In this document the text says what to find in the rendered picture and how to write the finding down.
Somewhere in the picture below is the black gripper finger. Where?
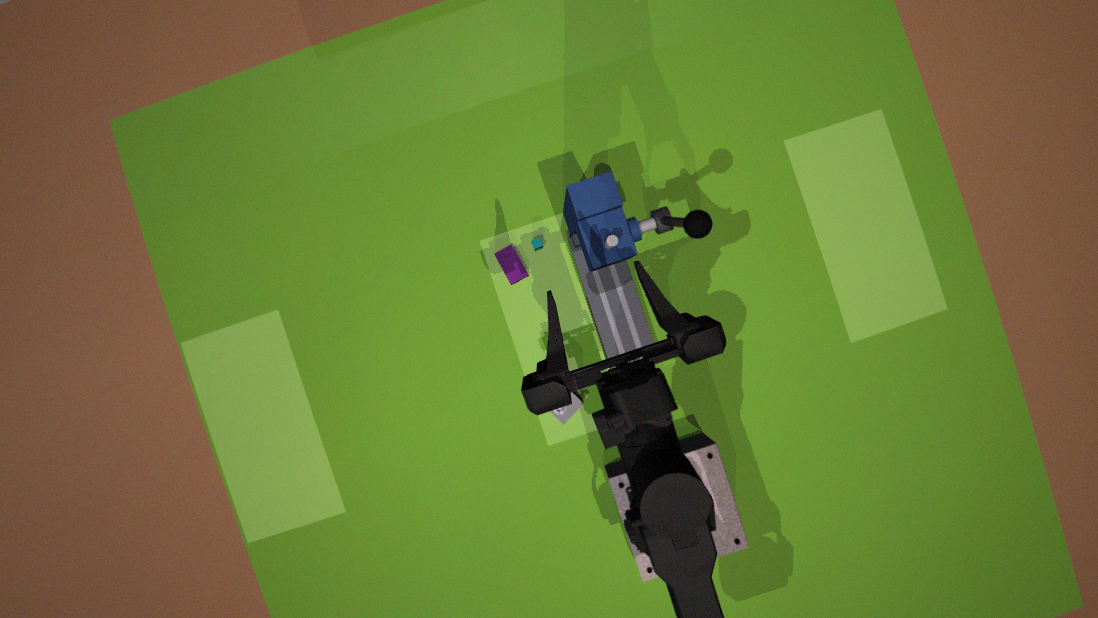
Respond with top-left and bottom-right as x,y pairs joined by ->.
536,290 -> 569,380
634,261 -> 701,336

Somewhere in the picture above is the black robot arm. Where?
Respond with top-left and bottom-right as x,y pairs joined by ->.
592,368 -> 724,618

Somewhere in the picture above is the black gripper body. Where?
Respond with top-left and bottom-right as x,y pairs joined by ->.
520,315 -> 726,446

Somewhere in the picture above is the purple rectangular block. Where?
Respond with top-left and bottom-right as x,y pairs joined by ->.
494,244 -> 528,285

